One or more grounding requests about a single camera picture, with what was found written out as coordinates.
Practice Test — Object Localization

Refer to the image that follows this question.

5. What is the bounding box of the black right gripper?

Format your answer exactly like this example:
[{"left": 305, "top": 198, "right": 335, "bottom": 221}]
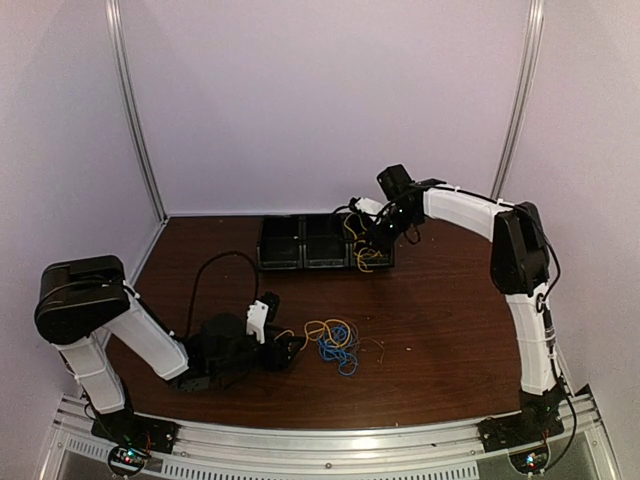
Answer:
[{"left": 366, "top": 204, "right": 420, "bottom": 251}]

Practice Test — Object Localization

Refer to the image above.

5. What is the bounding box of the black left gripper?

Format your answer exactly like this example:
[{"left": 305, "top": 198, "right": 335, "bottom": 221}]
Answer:
[{"left": 210, "top": 326, "right": 306, "bottom": 380}]

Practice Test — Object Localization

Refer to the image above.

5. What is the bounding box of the blue cable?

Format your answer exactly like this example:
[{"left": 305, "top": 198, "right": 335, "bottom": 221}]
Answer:
[{"left": 317, "top": 324, "right": 360, "bottom": 377}]

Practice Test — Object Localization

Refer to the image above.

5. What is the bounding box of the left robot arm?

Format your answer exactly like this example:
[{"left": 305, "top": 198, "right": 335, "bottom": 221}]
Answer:
[{"left": 34, "top": 255, "right": 306, "bottom": 444}]

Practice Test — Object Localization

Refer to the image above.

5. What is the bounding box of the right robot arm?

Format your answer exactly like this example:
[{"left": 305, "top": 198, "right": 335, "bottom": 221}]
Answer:
[{"left": 366, "top": 164, "right": 564, "bottom": 442}]

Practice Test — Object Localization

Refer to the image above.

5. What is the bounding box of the black three-compartment bin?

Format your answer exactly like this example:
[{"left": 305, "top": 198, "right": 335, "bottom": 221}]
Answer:
[{"left": 256, "top": 212, "right": 395, "bottom": 273}]

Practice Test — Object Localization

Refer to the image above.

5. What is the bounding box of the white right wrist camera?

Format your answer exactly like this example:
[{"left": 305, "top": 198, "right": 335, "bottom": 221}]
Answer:
[{"left": 349, "top": 197, "right": 384, "bottom": 216}]

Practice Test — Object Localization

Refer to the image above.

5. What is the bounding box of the black left camera cable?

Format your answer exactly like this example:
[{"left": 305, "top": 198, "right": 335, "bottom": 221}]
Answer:
[{"left": 184, "top": 252, "right": 260, "bottom": 341}]

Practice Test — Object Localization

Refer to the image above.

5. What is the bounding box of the aluminium front rail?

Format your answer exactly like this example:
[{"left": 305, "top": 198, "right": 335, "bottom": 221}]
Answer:
[{"left": 35, "top": 394, "right": 622, "bottom": 479}]

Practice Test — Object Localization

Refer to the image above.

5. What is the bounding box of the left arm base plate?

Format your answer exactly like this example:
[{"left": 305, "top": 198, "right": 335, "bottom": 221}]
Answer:
[{"left": 91, "top": 414, "right": 179, "bottom": 454}]

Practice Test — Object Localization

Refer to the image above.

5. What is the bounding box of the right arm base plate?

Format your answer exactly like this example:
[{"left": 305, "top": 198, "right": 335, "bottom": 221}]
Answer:
[{"left": 477, "top": 407, "right": 565, "bottom": 452}]

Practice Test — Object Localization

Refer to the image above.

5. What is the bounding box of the aluminium right corner post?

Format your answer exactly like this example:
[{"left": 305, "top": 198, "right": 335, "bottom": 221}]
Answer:
[{"left": 490, "top": 0, "right": 546, "bottom": 200}]

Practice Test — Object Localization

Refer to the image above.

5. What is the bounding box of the aluminium corner post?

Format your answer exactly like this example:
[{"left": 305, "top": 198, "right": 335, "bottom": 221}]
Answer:
[
  {"left": 490, "top": 0, "right": 546, "bottom": 200},
  {"left": 105, "top": 0, "right": 168, "bottom": 223}
]

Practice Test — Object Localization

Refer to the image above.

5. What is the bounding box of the aluminium left corner post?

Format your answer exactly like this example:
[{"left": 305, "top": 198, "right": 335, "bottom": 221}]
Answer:
[{"left": 105, "top": 0, "right": 168, "bottom": 223}]

